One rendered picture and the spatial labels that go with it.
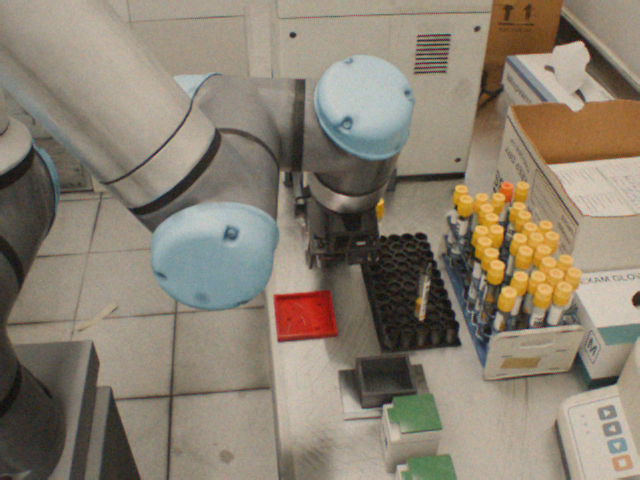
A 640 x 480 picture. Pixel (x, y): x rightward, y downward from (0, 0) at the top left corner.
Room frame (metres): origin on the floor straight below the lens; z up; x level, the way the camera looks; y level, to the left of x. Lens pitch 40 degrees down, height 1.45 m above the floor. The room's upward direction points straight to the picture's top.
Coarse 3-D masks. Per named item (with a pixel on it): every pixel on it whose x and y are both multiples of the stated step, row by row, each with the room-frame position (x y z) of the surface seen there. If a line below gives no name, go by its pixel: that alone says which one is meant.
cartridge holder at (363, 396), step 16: (368, 368) 0.45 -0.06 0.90; (384, 368) 0.45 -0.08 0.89; (400, 368) 0.45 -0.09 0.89; (416, 368) 0.46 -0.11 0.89; (352, 384) 0.44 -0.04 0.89; (368, 384) 0.44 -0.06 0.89; (384, 384) 0.44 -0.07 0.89; (400, 384) 0.44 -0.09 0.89; (416, 384) 0.44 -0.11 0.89; (352, 400) 0.42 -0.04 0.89; (368, 400) 0.41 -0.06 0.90; (384, 400) 0.41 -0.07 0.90; (352, 416) 0.40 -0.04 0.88; (368, 416) 0.40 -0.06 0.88
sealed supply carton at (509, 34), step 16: (496, 0) 1.21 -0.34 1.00; (512, 0) 1.21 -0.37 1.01; (528, 0) 1.21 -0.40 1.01; (544, 0) 1.21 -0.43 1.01; (560, 0) 1.22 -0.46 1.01; (496, 16) 1.21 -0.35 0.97; (512, 16) 1.21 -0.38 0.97; (528, 16) 1.21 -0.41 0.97; (544, 16) 1.21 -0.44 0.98; (496, 32) 1.21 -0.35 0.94; (512, 32) 1.21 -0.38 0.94; (528, 32) 1.21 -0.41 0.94; (544, 32) 1.21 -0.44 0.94; (496, 48) 1.21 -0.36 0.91; (512, 48) 1.21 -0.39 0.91; (528, 48) 1.22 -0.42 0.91; (544, 48) 1.22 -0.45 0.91
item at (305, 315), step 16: (288, 304) 0.56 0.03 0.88; (304, 304) 0.56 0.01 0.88; (320, 304) 0.56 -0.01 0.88; (288, 320) 0.54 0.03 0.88; (304, 320) 0.54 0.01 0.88; (320, 320) 0.54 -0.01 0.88; (288, 336) 0.51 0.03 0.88; (304, 336) 0.51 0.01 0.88; (320, 336) 0.51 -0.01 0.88; (336, 336) 0.51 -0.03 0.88
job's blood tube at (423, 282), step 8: (424, 264) 0.53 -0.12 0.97; (424, 272) 0.51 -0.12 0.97; (424, 280) 0.51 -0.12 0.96; (416, 288) 0.52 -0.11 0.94; (424, 288) 0.51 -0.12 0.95; (416, 296) 0.52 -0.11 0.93; (424, 296) 0.52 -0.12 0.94; (416, 304) 0.52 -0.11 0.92; (424, 304) 0.52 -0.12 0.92; (416, 312) 0.52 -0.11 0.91; (424, 312) 0.52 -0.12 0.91
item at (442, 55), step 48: (288, 0) 0.80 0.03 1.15; (336, 0) 0.81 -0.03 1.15; (384, 0) 0.82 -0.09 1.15; (432, 0) 0.82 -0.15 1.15; (480, 0) 0.83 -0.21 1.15; (288, 48) 0.80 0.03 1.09; (336, 48) 0.81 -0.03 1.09; (384, 48) 0.82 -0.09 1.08; (432, 48) 0.83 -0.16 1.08; (480, 48) 0.83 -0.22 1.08; (432, 96) 0.82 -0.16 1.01; (432, 144) 0.83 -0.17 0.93
